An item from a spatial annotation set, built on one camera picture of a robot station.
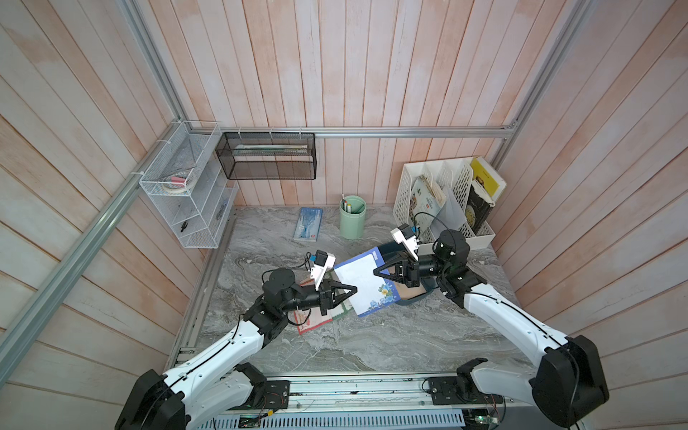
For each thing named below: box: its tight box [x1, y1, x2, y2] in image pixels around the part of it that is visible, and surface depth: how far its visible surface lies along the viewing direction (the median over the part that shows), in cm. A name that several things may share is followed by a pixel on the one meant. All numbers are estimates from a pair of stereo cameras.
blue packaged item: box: [292, 206, 324, 242], surface depth 115 cm
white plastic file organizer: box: [392, 156, 496, 256], surface depth 103 cm
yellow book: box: [471, 156, 508, 201], surface depth 97 cm
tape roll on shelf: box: [162, 174, 195, 194], surface depth 75 cm
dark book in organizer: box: [464, 179, 496, 236], surface depth 100 cm
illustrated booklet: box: [408, 173, 447, 228], surface depth 100 cm
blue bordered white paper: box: [333, 247, 402, 319], surface depth 67 cm
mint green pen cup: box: [338, 195, 367, 241], surface depth 107 cm
